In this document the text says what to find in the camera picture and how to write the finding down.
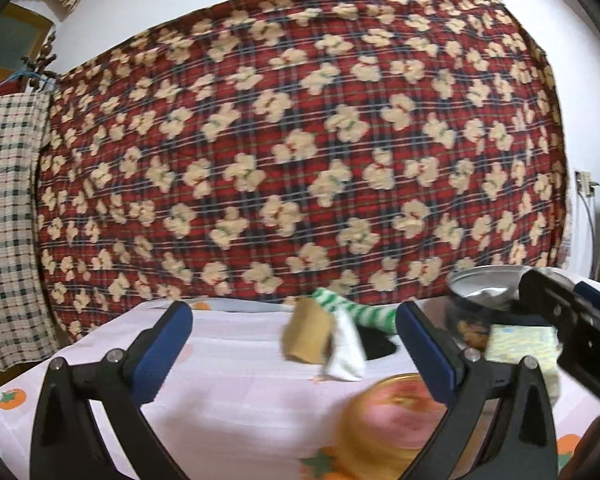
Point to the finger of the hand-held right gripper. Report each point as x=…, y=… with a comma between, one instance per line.
x=597, y=299
x=555, y=305

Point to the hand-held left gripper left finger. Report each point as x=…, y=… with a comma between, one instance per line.
x=172, y=330

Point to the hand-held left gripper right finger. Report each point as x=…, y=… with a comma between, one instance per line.
x=425, y=355

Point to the black knit cloth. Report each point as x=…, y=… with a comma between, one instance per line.
x=377, y=345

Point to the round metal cookie tin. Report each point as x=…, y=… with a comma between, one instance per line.
x=460, y=320

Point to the green white striped knit cloth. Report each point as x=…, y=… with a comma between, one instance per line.
x=375, y=317

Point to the tan cloth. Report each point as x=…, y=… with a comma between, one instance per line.
x=307, y=332

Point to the yellow sponge cloth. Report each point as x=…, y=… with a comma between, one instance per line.
x=520, y=342

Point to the white fruit print tablecloth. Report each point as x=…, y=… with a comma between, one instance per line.
x=230, y=385

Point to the cream checkered cloth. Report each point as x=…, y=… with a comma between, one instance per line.
x=10, y=210

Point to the red plaid teddy bear blanket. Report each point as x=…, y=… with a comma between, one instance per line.
x=305, y=135

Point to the dark wooden coat hook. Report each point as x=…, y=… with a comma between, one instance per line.
x=40, y=67

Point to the wooden door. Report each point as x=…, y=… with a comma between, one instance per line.
x=10, y=40

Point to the white wall socket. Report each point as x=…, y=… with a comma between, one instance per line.
x=582, y=182

